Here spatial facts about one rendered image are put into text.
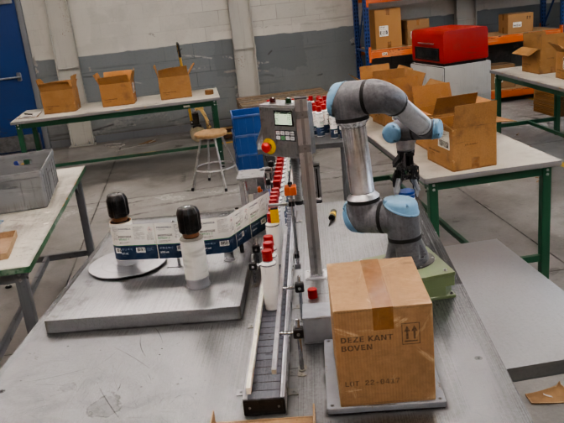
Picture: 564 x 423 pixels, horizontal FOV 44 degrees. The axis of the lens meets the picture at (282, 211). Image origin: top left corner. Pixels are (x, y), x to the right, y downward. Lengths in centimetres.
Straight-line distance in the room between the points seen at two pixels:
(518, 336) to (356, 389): 60
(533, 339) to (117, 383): 121
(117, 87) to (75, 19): 233
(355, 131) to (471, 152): 174
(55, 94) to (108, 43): 221
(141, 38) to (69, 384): 806
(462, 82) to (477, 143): 388
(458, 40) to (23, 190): 511
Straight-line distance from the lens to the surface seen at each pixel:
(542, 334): 220
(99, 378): 217
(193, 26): 991
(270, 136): 251
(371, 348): 175
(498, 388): 194
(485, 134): 405
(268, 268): 220
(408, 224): 239
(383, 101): 231
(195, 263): 246
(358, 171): 240
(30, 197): 417
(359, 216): 244
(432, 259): 247
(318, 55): 1011
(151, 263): 278
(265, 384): 189
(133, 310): 243
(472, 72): 794
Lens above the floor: 188
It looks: 18 degrees down
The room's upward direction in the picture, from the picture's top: 6 degrees counter-clockwise
